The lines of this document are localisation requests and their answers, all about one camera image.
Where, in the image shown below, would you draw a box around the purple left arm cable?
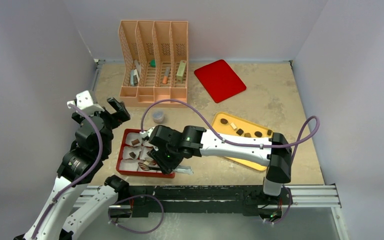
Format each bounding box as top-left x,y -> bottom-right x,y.
29,103 -> 105,240

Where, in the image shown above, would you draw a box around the clear paperclip jar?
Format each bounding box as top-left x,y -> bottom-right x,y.
152,110 -> 165,124

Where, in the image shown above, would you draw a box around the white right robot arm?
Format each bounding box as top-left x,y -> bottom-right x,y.
117,124 -> 293,204

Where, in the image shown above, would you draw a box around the brown chocolate piece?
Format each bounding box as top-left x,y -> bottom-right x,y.
131,139 -> 141,146

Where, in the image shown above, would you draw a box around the dark round chocolate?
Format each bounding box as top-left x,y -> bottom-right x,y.
220,118 -> 228,125

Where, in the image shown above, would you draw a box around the red flat lid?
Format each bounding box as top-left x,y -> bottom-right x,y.
194,59 -> 247,104

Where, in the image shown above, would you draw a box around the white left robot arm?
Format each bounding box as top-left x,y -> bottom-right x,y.
15,93 -> 131,240

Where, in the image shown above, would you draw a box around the white chocolate bar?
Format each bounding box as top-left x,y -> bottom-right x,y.
230,122 -> 238,130

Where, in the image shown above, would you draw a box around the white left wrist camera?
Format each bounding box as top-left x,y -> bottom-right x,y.
66,90 -> 104,115

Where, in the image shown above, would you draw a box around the metal tongs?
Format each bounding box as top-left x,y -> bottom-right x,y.
138,162 -> 194,175

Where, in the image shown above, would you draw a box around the red chocolate box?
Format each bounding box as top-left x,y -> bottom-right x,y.
116,128 -> 176,179

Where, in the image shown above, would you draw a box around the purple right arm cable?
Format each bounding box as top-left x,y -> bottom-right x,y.
140,98 -> 321,226

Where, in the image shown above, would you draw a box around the yellow tray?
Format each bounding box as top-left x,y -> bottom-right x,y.
210,111 -> 276,172

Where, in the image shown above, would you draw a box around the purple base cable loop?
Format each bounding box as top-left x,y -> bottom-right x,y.
107,194 -> 165,235

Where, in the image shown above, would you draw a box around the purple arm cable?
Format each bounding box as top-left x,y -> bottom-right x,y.
29,103 -> 105,240
140,98 -> 321,226

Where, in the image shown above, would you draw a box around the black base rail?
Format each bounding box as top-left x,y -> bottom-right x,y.
104,175 -> 293,223

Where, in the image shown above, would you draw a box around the pink plastic desk organizer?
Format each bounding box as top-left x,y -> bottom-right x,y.
118,20 -> 189,108

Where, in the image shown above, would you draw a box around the green small carton box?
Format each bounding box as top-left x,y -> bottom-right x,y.
175,60 -> 187,83

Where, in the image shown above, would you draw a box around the grey stapler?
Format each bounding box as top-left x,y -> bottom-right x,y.
130,69 -> 140,87

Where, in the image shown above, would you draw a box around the green eraser block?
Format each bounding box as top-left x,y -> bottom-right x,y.
149,59 -> 157,68

